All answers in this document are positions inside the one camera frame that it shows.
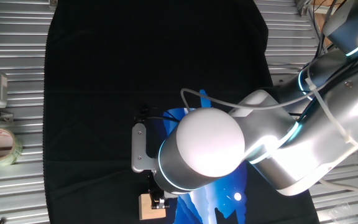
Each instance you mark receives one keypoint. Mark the small wooden block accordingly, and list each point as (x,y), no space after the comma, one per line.
(149,213)

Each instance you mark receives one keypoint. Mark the clear plastic bag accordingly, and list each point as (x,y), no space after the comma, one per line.
(346,214)

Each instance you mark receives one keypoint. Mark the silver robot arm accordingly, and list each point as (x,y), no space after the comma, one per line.
(210,143)

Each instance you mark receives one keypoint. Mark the small black knob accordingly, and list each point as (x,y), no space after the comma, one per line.
(1,221)

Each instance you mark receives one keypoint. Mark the black cloth with blue print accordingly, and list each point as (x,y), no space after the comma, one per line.
(104,77)

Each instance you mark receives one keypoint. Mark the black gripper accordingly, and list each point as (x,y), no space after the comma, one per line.
(154,185)

